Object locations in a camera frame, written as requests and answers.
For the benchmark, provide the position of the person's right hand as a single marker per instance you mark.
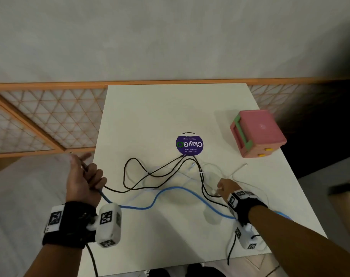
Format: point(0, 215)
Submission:
point(229, 187)

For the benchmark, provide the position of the person's left hand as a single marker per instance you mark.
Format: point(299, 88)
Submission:
point(82, 184)

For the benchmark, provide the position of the pink box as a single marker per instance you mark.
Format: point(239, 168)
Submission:
point(260, 126)

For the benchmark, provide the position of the person's right forearm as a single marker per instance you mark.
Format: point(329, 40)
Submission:
point(302, 245)

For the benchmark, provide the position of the person's left forearm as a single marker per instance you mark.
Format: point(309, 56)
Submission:
point(53, 262)

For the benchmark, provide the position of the black marker wristband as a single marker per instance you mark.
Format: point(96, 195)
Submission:
point(74, 225)
point(247, 207)

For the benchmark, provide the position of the round purple sticker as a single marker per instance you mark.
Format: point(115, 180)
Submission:
point(190, 144)

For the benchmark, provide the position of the white table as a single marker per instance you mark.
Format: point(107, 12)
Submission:
point(163, 112)

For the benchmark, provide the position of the beige furniture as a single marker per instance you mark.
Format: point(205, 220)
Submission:
point(348, 216)

